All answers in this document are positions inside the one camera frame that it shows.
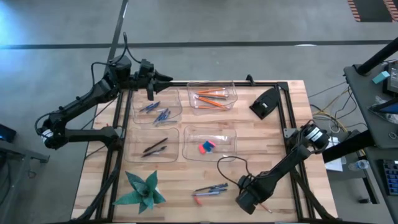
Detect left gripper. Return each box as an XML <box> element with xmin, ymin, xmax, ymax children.
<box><xmin>133</xmin><ymin>70</ymin><xmax>174</xmax><ymax>101</ymax></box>

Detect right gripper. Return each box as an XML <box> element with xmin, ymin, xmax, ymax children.
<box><xmin>235</xmin><ymin>172</ymin><xmax>278</xmax><ymax>216</ymax></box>

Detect black slim pen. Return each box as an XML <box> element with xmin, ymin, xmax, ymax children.
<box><xmin>195</xmin><ymin>182</ymin><xmax>229</xmax><ymax>192</ymax></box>

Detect grey translucent retractable pen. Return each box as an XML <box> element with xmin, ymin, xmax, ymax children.
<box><xmin>191</xmin><ymin>191</ymin><xmax>222</xmax><ymax>197</ymax></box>

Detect clear plastic bin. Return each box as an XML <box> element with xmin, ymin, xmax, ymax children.
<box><xmin>186</xmin><ymin>80</ymin><xmax>239</xmax><ymax>116</ymax></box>
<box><xmin>124</xmin><ymin>126</ymin><xmax>180</xmax><ymax>164</ymax></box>
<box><xmin>181</xmin><ymin>124</ymin><xmax>238</xmax><ymax>163</ymax></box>
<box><xmin>131</xmin><ymin>88</ymin><xmax>183</xmax><ymax>126</ymax></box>

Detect black retractable pen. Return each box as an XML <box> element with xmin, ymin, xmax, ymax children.
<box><xmin>142</xmin><ymin>137</ymin><xmax>169</xmax><ymax>154</ymax></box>
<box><xmin>141</xmin><ymin>145</ymin><xmax>168</xmax><ymax>159</ymax></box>

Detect white paper sheet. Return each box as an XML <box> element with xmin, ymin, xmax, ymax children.
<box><xmin>323</xmin><ymin>136</ymin><xmax>348</xmax><ymax>172</ymax></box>

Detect black wedge-shaped device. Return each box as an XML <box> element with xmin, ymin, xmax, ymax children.
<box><xmin>248</xmin><ymin>86</ymin><xmax>280</xmax><ymax>121</ymax></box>

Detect green artificial succulent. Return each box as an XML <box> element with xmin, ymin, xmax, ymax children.
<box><xmin>111</xmin><ymin>169</ymin><xmax>167</xmax><ymax>215</ymax></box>

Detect black beam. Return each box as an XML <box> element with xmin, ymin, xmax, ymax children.
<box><xmin>322</xmin><ymin>129</ymin><xmax>377</xmax><ymax>164</ymax></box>

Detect clear water bottle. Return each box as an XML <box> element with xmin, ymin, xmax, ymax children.
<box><xmin>348</xmin><ymin>159</ymin><xmax>370</xmax><ymax>172</ymax></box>

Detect grey side desk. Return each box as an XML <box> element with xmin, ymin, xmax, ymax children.
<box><xmin>363</xmin><ymin>146</ymin><xmax>398</xmax><ymax>224</ymax></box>
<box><xmin>343</xmin><ymin>60</ymin><xmax>398</xmax><ymax>150</ymax></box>

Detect backlit keyboard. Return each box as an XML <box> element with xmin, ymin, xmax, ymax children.
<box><xmin>377</xmin><ymin>158</ymin><xmax>398</xmax><ymax>197</ymax></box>

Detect grey metal desk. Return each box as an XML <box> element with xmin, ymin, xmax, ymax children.
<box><xmin>0</xmin><ymin>139</ymin><xmax>50</xmax><ymax>224</ymax></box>

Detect black device blue light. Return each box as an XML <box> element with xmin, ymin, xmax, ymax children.
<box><xmin>0</xmin><ymin>123</ymin><xmax>18</xmax><ymax>144</ymax></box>

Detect clear plastic bag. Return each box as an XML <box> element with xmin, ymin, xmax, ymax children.
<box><xmin>368</xmin><ymin>95</ymin><xmax>398</xmax><ymax>125</ymax></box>

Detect dark tablet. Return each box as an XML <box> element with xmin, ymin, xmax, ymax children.
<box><xmin>369</xmin><ymin>98</ymin><xmax>398</xmax><ymax>115</ymax></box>

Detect teal box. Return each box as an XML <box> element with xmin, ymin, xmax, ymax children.
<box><xmin>372</xmin><ymin>70</ymin><xmax>391</xmax><ymax>85</ymax></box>

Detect black desk device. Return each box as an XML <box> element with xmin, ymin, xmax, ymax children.
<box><xmin>382</xmin><ymin>60</ymin><xmax>398</xmax><ymax>97</ymax></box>

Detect black pole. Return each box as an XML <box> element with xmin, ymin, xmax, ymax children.
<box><xmin>356</xmin><ymin>37</ymin><xmax>398</xmax><ymax>76</ymax></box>

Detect black mat striped edges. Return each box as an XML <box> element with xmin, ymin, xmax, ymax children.
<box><xmin>347</xmin><ymin>0</ymin><xmax>398</xmax><ymax>23</ymax></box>

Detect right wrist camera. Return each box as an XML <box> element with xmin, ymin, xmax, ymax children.
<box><xmin>238</xmin><ymin>174</ymin><xmax>256</xmax><ymax>193</ymax></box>

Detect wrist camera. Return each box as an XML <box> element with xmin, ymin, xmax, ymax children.
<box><xmin>138</xmin><ymin>58</ymin><xmax>155</xmax><ymax>76</ymax></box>
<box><xmin>238</xmin><ymin>174</ymin><xmax>256</xmax><ymax>193</ymax></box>

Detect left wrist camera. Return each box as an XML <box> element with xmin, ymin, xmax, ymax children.
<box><xmin>138</xmin><ymin>58</ymin><xmax>155</xmax><ymax>76</ymax></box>

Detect black left camera cable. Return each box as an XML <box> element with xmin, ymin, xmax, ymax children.
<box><xmin>90</xmin><ymin>32</ymin><xmax>143</xmax><ymax>91</ymax></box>

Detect black camera cable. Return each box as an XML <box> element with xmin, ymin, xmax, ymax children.
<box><xmin>216</xmin><ymin>155</ymin><xmax>253</xmax><ymax>188</ymax></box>
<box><xmin>90</xmin><ymin>32</ymin><xmax>143</xmax><ymax>91</ymax></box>

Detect black right camera cable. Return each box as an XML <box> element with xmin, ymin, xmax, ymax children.
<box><xmin>216</xmin><ymin>155</ymin><xmax>253</xmax><ymax>188</ymax></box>

